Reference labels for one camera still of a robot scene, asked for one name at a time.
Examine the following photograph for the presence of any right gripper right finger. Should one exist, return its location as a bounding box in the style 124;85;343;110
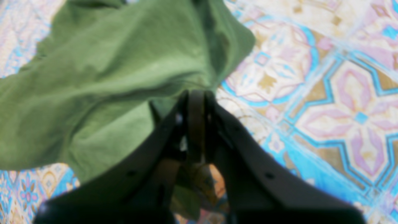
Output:
197;91;365;224

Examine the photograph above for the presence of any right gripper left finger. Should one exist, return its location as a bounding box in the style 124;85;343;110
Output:
34;90;199;224

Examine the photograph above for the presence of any green t-shirt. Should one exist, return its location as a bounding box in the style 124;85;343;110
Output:
1;0;255;224

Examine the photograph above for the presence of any patterned tablecloth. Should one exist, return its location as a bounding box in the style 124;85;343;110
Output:
0;0;398;224

